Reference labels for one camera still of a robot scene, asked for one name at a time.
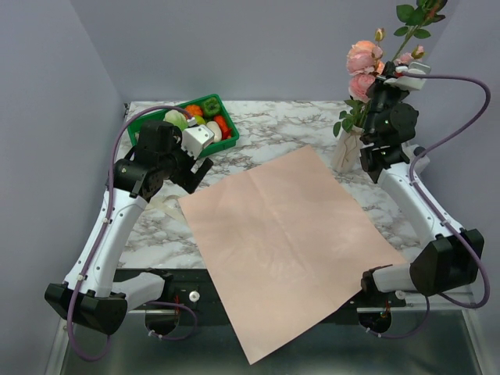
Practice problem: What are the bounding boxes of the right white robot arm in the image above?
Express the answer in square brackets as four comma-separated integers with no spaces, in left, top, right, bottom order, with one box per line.
[359,62,484,306]

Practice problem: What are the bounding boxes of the green lettuce toy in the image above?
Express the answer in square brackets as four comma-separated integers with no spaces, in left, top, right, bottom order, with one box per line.
[163,109,188,131]

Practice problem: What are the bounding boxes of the peach rose stem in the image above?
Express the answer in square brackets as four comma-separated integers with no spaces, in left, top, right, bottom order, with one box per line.
[346,28,386,76]

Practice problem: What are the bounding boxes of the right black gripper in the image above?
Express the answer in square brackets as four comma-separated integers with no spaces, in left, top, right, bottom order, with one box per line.
[361,61,408,140]

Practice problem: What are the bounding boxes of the red chili pepper toy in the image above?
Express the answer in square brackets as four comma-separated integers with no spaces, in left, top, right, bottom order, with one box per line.
[213,115,231,140]

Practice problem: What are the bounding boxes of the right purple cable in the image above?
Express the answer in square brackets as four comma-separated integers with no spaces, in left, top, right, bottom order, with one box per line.
[398,70,492,339]

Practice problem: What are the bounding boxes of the white egg-shaped vegetable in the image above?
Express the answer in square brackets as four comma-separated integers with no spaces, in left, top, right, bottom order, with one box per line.
[206,121,222,143]

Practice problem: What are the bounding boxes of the white spray bottle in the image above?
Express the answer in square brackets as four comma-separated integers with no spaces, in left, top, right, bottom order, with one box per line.
[405,144,430,173]

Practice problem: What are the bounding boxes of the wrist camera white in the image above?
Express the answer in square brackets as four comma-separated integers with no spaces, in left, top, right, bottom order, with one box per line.
[181,125,215,159]
[384,61,431,91]

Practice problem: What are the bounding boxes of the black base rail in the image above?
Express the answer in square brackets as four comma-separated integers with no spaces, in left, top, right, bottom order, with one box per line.
[116,268,430,327]

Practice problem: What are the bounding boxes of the orange pumpkin toy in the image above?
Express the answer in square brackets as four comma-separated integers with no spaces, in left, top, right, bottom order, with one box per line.
[184,105,204,117]

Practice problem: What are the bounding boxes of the pink flower bouquet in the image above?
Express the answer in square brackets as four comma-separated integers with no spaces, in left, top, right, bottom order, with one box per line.
[332,50,380,138]

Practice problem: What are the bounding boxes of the green plastic tray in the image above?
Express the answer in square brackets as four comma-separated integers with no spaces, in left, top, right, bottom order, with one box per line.
[127,94,239,157]

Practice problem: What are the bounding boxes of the green bell pepper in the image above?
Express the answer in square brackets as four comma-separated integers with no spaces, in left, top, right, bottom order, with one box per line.
[200,97,221,118]

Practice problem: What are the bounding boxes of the pink wrapping paper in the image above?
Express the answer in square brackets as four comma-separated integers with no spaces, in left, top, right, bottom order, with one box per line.
[180,146,404,364]

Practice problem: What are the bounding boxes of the beige ribbon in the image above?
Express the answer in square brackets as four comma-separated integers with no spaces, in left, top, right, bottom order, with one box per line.
[145,195,186,223]

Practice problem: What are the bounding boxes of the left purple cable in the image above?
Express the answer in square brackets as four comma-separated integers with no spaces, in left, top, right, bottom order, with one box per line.
[66,105,198,360]

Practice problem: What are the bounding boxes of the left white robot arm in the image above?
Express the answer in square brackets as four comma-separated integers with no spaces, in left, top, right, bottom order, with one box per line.
[45,120,215,335]

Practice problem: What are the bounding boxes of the white ceramic vase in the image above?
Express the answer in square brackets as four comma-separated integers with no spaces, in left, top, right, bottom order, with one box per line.
[332,130,362,173]

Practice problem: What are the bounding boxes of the aluminium frame rail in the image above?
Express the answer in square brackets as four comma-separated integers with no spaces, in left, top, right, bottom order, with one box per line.
[45,279,480,375]

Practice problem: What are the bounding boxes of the white rose stem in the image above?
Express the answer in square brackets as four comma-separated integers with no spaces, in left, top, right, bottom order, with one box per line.
[391,0,448,63]

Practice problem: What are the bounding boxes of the purple cable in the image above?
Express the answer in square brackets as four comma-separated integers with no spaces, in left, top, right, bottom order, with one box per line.
[398,70,492,339]
[66,105,198,360]

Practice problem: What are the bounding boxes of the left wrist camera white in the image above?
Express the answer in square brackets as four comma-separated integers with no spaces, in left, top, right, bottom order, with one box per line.
[181,125,215,159]

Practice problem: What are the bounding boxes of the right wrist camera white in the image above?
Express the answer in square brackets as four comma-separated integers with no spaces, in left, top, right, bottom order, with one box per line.
[384,61,431,91]

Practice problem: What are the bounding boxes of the pink rose stem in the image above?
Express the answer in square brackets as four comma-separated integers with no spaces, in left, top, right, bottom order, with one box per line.
[395,45,426,66]

